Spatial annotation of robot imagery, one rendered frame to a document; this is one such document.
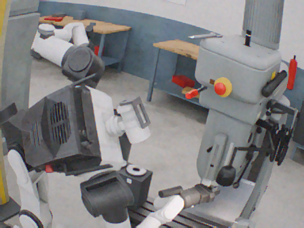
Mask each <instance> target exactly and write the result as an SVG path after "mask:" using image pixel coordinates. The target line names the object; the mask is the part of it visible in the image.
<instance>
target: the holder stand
mask: <svg viewBox="0 0 304 228"><path fill-rule="evenodd" d="M117 173H118V174H119V175H120V177H122V178H123V180H124V181H125V182H126V183H127V185H128V186H129V187H130V189H131V190H132V193H133V195H134V203H133V204H132V205H131V206H127V207H130V208H133V209H134V210H137V209H138V208H139V207H141V206H142V205H143V203H145V202H146V201H147V198H148V192H149V187H150V184H151V178H152V175H153V172H152V171H150V170H148V169H145V168H143V167H142V166H138V165H134V164H131V163H129V162H127V161H125V160H124V159H123V164H122V166H121V169H120V170H119V171H117Z"/></svg>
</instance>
